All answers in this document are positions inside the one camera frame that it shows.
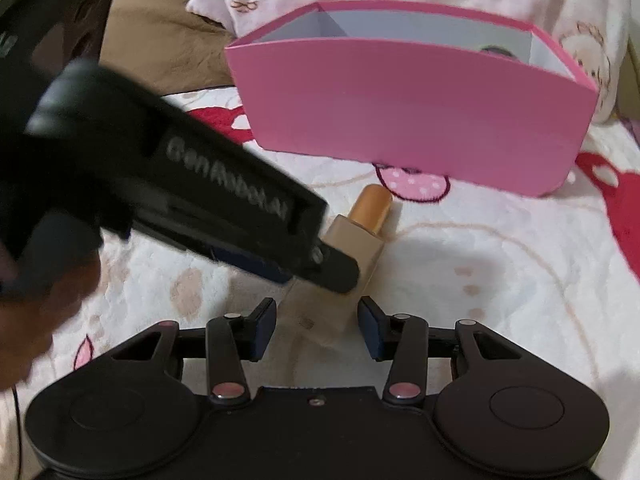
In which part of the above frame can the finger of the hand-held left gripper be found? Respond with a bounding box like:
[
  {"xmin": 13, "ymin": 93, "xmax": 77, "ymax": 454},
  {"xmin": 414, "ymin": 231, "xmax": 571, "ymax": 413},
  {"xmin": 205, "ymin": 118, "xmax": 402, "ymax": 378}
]
[
  {"xmin": 294, "ymin": 239, "xmax": 362, "ymax": 294},
  {"xmin": 209, "ymin": 245, "xmax": 295, "ymax": 284}
]

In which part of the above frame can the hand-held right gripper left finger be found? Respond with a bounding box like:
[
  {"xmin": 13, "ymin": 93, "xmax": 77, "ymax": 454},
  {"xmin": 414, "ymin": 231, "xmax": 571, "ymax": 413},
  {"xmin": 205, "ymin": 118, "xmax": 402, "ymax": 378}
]
[{"xmin": 107, "ymin": 297, "xmax": 278, "ymax": 403}]

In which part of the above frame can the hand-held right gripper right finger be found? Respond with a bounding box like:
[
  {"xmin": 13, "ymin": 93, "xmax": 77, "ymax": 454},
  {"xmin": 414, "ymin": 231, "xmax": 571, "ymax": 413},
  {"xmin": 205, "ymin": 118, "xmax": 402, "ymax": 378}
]
[{"xmin": 357, "ymin": 296, "xmax": 526, "ymax": 403}]

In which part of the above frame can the beige foundation bottle gold cap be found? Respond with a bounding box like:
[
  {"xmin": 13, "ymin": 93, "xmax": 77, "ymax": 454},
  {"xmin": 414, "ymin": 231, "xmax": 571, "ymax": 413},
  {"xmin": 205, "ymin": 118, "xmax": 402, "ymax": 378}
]
[{"xmin": 277, "ymin": 184, "xmax": 397, "ymax": 352}]

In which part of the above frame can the pink cardboard box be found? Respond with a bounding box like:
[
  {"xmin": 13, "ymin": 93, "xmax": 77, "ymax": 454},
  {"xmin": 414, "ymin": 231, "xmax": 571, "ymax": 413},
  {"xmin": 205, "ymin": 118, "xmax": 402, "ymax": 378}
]
[{"xmin": 225, "ymin": 1, "xmax": 599, "ymax": 199}]

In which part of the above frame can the person's left hand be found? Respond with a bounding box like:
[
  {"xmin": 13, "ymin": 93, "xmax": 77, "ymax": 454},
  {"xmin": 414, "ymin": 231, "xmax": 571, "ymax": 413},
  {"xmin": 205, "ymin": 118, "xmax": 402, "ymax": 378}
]
[{"xmin": 0, "ymin": 252, "xmax": 103, "ymax": 391}]

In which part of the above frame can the brown pillow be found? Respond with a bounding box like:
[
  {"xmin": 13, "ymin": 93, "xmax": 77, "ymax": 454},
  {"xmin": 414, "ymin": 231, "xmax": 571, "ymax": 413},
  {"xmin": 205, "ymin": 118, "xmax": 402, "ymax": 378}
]
[{"xmin": 97, "ymin": 0, "xmax": 241, "ymax": 97}]

